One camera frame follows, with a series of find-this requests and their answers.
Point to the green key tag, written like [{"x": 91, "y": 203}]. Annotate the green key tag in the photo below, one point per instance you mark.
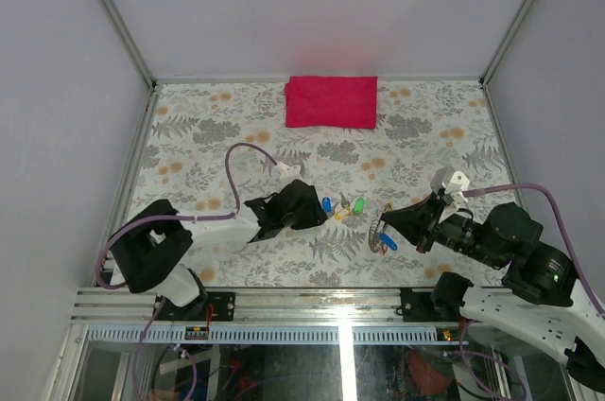
[{"x": 359, "y": 206}]

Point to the key yellow tag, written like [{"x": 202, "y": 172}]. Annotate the key yellow tag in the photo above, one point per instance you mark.
[{"x": 345, "y": 209}]

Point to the pink folded cloth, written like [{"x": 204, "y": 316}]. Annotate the pink folded cloth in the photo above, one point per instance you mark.
[{"x": 338, "y": 102}]

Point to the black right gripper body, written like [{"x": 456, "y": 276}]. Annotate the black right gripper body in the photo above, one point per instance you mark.
[{"x": 430, "y": 235}]

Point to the blue key tag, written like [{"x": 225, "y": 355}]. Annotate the blue key tag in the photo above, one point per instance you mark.
[
  {"x": 388, "y": 242},
  {"x": 326, "y": 205}
]

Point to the metal keyring hoop yellow handle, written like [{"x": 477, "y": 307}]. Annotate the metal keyring hoop yellow handle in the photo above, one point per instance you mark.
[{"x": 377, "y": 228}]

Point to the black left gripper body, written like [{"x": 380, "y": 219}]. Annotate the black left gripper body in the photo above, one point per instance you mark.
[{"x": 310, "y": 217}]

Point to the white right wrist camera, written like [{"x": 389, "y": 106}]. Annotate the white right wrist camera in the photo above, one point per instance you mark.
[{"x": 452, "y": 183}]

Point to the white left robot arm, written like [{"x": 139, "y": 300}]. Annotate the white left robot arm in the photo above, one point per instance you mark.
[{"x": 149, "y": 250}]

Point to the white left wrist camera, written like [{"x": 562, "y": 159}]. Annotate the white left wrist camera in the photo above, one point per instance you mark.
[{"x": 289, "y": 172}]

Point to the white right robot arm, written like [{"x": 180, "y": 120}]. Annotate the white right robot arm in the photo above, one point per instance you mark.
[{"x": 571, "y": 328}]

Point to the blue key tag on ring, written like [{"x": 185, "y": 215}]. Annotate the blue key tag on ring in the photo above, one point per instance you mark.
[{"x": 388, "y": 242}]

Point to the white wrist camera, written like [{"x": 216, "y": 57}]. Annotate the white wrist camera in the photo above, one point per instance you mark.
[
  {"x": 452, "y": 183},
  {"x": 289, "y": 172}
]

